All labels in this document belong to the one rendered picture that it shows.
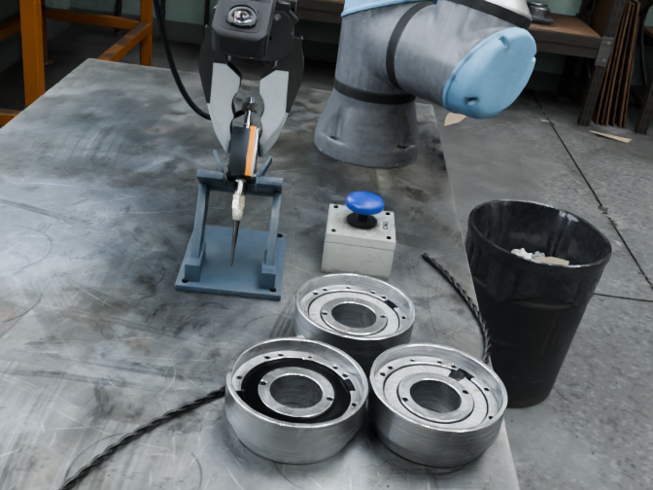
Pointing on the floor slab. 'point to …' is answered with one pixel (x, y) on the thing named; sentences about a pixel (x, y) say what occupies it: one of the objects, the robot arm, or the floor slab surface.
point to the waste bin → (532, 288)
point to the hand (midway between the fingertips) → (245, 144)
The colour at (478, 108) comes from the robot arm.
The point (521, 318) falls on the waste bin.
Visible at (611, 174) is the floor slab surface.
